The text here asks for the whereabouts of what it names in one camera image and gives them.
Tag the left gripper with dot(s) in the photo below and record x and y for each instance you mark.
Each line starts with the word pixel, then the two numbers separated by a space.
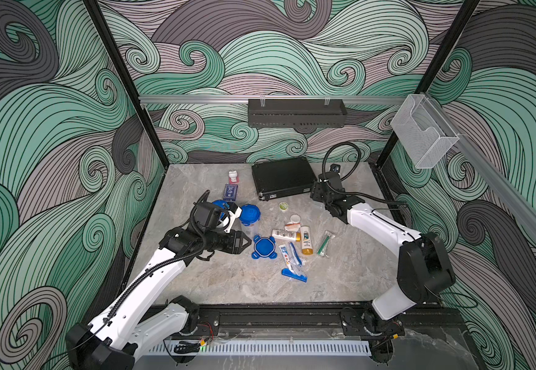
pixel 233 239

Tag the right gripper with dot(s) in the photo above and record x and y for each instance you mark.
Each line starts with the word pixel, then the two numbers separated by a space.
pixel 316 191

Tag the blue-lid container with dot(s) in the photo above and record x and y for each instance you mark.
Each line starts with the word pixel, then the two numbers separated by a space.
pixel 220 206
pixel 250 220

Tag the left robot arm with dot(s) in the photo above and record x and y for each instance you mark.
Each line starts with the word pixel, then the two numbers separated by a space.
pixel 122 334

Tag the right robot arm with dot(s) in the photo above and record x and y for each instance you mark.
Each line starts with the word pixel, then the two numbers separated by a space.
pixel 423 266

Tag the dark blue small box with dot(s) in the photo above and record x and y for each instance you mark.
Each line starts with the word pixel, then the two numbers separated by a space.
pixel 230 192

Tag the small green round cap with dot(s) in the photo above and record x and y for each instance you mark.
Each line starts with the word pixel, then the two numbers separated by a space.
pixel 284 206

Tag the toothpaste and brush packet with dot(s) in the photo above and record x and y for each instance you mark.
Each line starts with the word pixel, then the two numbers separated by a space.
pixel 292 259

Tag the yellow shampoo bottle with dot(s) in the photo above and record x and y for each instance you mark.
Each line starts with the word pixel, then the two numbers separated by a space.
pixel 306 241

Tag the small pink-capped bottle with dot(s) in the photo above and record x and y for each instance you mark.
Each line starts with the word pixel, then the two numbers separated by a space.
pixel 233 177

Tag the green toothbrush in wrapper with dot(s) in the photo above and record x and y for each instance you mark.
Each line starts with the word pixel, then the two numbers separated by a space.
pixel 325 242

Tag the black hard case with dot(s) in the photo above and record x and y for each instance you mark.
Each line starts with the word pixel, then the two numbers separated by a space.
pixel 283 178

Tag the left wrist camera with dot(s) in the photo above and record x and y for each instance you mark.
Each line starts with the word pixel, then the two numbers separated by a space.
pixel 210 216

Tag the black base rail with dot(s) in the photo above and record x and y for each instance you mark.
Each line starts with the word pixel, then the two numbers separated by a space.
pixel 352 318

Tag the black wall shelf tray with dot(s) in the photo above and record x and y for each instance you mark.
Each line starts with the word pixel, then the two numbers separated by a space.
pixel 302 114

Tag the clear acrylic wall holder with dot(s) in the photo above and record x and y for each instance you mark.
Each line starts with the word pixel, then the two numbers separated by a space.
pixel 424 129

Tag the white slotted cable duct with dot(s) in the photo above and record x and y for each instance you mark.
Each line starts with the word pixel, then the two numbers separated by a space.
pixel 310 347

